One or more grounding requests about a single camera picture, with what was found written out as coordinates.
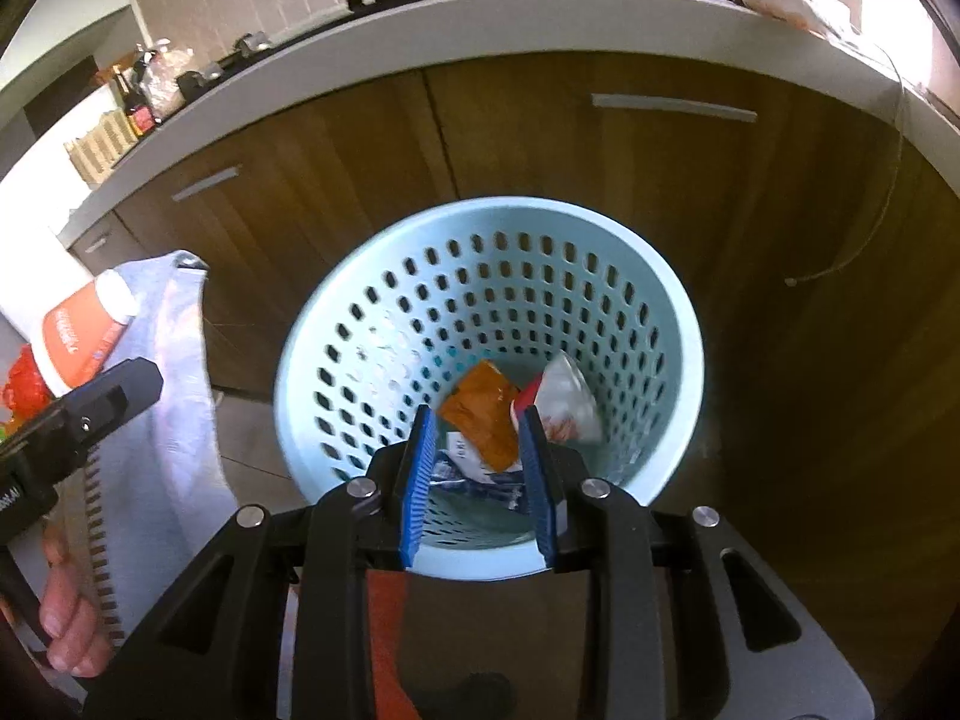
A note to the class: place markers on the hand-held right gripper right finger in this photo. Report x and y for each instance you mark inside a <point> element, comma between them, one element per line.
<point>541,495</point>

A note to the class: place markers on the patterned grey cloth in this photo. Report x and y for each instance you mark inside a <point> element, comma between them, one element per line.
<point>165,405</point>

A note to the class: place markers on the orange paper cup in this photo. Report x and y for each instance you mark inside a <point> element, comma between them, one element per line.
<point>82,330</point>

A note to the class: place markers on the beige slatted utensil basket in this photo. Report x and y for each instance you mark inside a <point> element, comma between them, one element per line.
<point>97,146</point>

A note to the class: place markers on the dark sauce bottle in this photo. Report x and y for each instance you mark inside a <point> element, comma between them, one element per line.
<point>133,101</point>

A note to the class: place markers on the clear plastic food bag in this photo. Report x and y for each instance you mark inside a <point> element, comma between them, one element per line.
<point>161,75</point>

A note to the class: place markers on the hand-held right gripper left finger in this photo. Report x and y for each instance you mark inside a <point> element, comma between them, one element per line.
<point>418,487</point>

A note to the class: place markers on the red cloth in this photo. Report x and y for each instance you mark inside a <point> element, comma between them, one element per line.
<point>386,615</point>

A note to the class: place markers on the blue and white packet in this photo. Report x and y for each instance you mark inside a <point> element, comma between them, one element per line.
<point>476,476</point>

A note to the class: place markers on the white and red wrapper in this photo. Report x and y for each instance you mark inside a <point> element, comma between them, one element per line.
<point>562,401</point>

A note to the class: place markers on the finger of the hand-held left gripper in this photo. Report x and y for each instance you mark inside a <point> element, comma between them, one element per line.
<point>120,390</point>

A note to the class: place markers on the light blue perforated basket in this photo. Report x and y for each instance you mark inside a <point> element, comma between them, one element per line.
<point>360,360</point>

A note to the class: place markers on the person's left hand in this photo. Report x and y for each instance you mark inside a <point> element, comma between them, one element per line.
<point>71,619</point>

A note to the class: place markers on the red plastic bag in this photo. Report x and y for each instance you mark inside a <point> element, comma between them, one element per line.
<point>22,382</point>

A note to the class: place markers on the silver stove knob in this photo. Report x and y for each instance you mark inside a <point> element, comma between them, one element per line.
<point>255,41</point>

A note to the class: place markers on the orange-brown snack packet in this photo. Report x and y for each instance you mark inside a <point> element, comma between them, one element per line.
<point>484,420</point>

